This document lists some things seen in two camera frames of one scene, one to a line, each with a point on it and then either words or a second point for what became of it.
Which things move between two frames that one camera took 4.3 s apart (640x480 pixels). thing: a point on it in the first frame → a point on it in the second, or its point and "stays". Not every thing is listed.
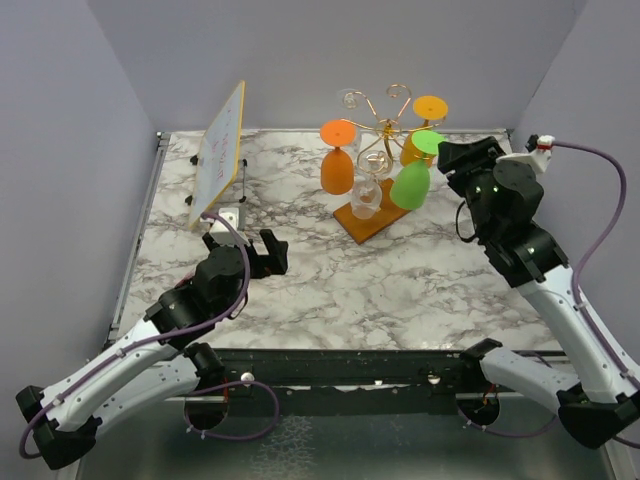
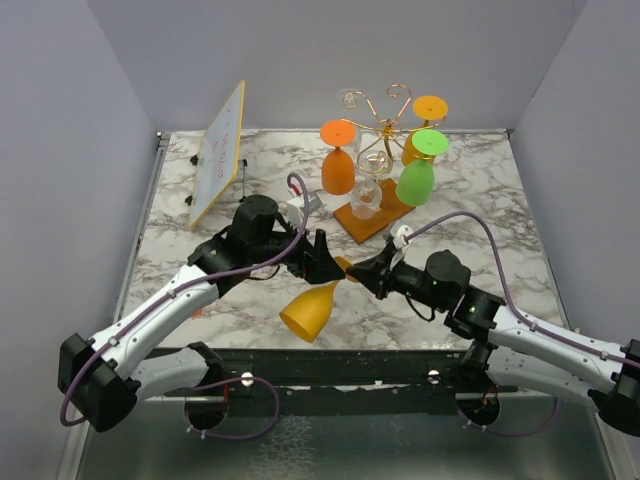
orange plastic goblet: [337, 169] stays
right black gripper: [467, 157] → [375, 273]
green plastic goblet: [411, 184] stays
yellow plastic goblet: [428, 108] stays
